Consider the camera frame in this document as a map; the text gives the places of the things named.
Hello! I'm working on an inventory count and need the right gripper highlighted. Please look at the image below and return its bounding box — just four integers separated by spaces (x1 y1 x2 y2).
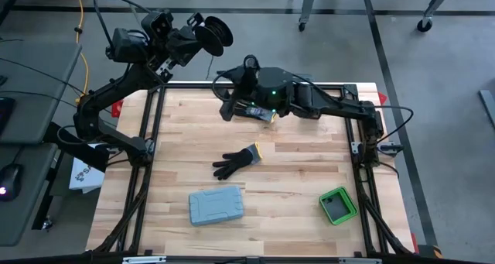
219 66 258 122

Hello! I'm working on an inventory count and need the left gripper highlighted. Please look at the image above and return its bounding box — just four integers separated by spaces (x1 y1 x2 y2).
154 12 206 81

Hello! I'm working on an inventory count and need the black cord spool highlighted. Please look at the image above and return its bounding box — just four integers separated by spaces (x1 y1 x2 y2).
194 15 234 57

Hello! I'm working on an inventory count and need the grey plastic case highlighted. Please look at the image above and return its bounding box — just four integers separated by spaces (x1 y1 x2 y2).
187 184 246 228

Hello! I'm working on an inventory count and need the green square container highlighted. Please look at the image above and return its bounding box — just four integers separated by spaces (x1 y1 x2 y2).
318 185 360 226

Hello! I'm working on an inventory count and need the black desk support beam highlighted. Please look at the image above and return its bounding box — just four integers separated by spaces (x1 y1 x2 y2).
31 120 110 231

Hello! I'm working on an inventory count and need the white box with logo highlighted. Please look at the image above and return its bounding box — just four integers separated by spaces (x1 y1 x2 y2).
68 142 107 195

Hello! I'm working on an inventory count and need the grey desk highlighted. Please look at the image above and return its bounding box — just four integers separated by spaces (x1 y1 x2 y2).
0 41 83 146
0 142 59 248

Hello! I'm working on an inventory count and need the black computer mouse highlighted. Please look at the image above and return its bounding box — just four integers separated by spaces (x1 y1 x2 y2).
0 163 24 202

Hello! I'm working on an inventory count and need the orange black corner block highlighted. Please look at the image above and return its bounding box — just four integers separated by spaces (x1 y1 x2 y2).
417 243 442 259

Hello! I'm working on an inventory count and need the grey metal bar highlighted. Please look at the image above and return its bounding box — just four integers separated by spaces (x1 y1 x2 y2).
478 88 495 132

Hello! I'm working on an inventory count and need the yellow extension cable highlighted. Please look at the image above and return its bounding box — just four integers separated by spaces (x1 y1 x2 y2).
70 0 94 106

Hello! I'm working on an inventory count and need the silver aluminium bracket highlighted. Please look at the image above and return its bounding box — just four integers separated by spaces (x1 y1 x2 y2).
122 255 168 264
338 257 383 264

